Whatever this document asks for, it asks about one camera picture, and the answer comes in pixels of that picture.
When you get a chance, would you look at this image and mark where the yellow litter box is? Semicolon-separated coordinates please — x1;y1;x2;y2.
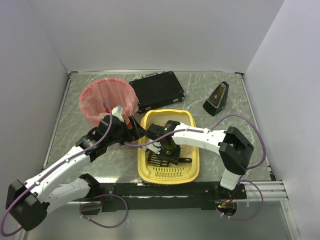
137;109;200;185

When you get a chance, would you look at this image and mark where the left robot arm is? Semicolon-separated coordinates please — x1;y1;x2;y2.
5;113;146;231

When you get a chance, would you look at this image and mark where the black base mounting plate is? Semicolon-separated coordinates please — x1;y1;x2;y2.
94;181;247;210

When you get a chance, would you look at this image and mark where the black litter scoop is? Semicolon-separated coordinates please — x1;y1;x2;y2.
147;148;193;167

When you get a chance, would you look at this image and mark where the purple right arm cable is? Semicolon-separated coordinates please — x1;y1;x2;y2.
209;112;266;222

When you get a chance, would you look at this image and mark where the aluminium frame rail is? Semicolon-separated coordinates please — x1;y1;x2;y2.
243;181;289;202

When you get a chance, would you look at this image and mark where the black metronome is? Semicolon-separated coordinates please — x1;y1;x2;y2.
202;81;229;116

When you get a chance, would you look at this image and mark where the black carrying case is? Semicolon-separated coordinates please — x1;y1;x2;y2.
129;71;186;113

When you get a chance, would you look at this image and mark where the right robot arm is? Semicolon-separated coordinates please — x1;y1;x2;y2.
146;120;254;191

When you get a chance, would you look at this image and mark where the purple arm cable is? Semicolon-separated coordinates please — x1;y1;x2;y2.
0;100;161;237
209;112;266;222

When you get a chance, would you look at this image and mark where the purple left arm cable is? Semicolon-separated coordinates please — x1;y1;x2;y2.
0;100;161;237

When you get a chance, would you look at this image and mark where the red waste basket with liner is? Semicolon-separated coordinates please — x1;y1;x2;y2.
78;77;139;128

